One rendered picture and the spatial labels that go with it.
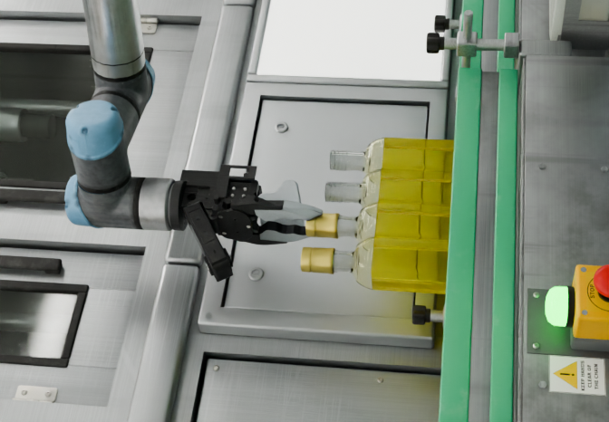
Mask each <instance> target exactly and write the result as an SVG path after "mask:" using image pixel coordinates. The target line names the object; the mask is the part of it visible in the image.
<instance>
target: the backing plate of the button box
mask: <svg viewBox="0 0 609 422"><path fill-rule="evenodd" d="M548 292H549V290H547V289H531V288H527V353H533V354H546V355H560V356H574V357H587V358H600V359H609V351H597V350H573V349H572V348H571V346H570V328H568V327H565V326H555V325H553V324H551V323H550V322H548V320H547V317H546V296H547V294H548Z"/></svg>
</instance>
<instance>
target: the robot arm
mask: <svg viewBox="0 0 609 422"><path fill-rule="evenodd" d="M82 4H83V10H84V16H85V22H86V27H87V34H88V39H89V45H90V51H91V57H92V67H93V74H94V80H95V92H94V94H93V95H92V98H91V100H90V101H86V102H83V103H81V104H79V105H77V108H76V109H72V110H71V111H70V112H69V113H68V115H67V117H66V122H65V125H66V130H67V143H68V146H69V148H70V150H71V152H72V160H73V164H74V167H75V171H76V175H74V176H72V177H71V178H70V180H69V181H68V184H67V186H66V189H65V196H64V200H65V212H66V215H67V217H68V219H69V220H70V221H71V222H72V223H73V224H75V225H85V226H92V227H94V228H104V227H106V228H122V229H139V230H157V231H171V230H172V229H173V230H177V231H184V230H185V229H186V227H187V224H188V225H189V227H190V229H191V231H192V233H193V235H194V236H195V238H196V240H197V242H198V245H199V247H200V249H201V251H202V253H203V255H204V257H203V258H204V261H205V264H206V268H207V269H208V270H209V272H210V274H211V276H213V275H214V277H215V278H216V280H217V282H220V281H222V280H224V279H226V278H228V277H230V276H232V275H233V272H232V268H231V267H233V264H232V261H231V256H230V254H229V253H228V252H227V249H226V248H223V247H222V245H221V243H220V242H219V240H218V237H217V235H216V234H218V235H222V236H224V237H225V238H227V239H232V240H237V241H238V242H247V243H250V244H254V245H280V244H287V243H288V242H295V241H299V240H302V239H306V238H308V237H310V236H306V232H305V225H304V220H306V221H309V220H312V219H314V218H316V217H318V216H321V215H322V214H323V210H322V209H320V208H317V207H314V206H309V205H307V204H302V203H301V198H300V194H299V188H298V184H297V183H296V182H295V181H294V180H286V181H284V182H283V183H282V185H281V186H280V187H279V189H277V191H276V192H273V193H263V194H262V188H261V186H259V184H258V181H257V180H256V179H255V178H256V169H257V166H240V165H221V167H220V171H202V170H184V169H182V173H181V177H180V180H176V181H175V180H174V179H173V178H161V177H132V176H131V166H130V162H129V157H128V146H129V145H130V143H131V139H132V137H133V134H134V132H135V130H136V128H137V126H138V124H139V121H140V118H141V115H142V113H143V112H144V110H145V107H146V105H147V103H148V102H149V101H150V98H151V96H152V93H153V89H154V84H155V80H156V76H155V72H154V69H153V68H152V67H151V65H150V63H149V62H148V61H147V60H146V59H145V53H144V45H143V38H142V30H141V22H140V8H139V0H82ZM231 168H247V169H248V173H244V176H243V177H239V176H230V175H229V173H230V169H231ZM259 217H260V225H259V224H258V223H257V219H258V218H259Z"/></svg>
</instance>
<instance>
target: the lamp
mask: <svg viewBox="0 0 609 422"><path fill-rule="evenodd" d="M546 317H547V320H548V322H550V323H551V324H553V325H555V326H565V327H568V328H572V327H573V325H574V319H575V287H573V286H567V287H554V288H552V289H550V290H549V292H548V294H547V296H546Z"/></svg>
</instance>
